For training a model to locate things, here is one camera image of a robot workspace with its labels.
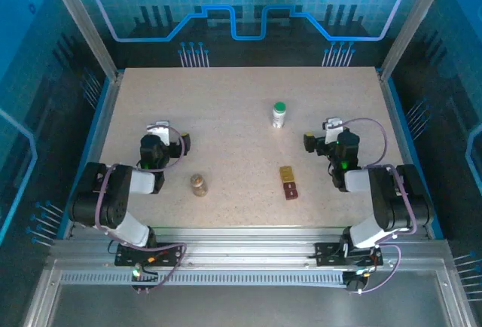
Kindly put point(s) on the white pill bottle green cap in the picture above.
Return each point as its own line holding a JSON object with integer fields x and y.
{"x": 278, "y": 116}

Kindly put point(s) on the clear bottle with brown pills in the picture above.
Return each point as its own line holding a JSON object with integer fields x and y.
{"x": 199, "y": 187}

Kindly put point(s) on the yellow and red pill organiser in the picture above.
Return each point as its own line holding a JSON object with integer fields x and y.
{"x": 288, "y": 182}

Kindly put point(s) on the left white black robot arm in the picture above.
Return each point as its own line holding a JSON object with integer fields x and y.
{"x": 113, "y": 199}

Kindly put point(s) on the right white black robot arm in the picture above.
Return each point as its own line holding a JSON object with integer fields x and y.
{"x": 391, "y": 199}

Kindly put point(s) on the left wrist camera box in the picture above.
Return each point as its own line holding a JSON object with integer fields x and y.
{"x": 162, "y": 131}

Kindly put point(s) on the left table side rail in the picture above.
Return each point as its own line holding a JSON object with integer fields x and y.
{"x": 98, "y": 135}

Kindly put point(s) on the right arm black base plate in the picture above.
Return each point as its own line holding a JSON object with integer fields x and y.
{"x": 325, "y": 255}

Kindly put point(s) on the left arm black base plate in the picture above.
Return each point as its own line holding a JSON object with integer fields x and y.
{"x": 174, "y": 257}

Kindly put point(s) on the long aluminium mounting rail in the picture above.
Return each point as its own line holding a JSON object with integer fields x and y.
{"x": 244, "y": 244}

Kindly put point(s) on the left black connector bracket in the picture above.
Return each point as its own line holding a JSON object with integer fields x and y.
{"x": 147, "y": 275}

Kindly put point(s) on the black connector bracket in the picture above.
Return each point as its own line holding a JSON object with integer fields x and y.
{"x": 147, "y": 275}
{"x": 354, "y": 285}

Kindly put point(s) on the right black connector bracket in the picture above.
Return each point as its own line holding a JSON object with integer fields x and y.
{"x": 354, "y": 285}

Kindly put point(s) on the right aluminium frame post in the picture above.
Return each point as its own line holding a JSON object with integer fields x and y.
{"x": 414, "y": 22}

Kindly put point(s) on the aluminium frame post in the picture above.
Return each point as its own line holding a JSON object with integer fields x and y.
{"x": 414, "y": 22}
{"x": 84, "y": 22}

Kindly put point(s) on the left aluminium frame post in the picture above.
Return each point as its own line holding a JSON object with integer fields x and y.
{"x": 84, "y": 22}

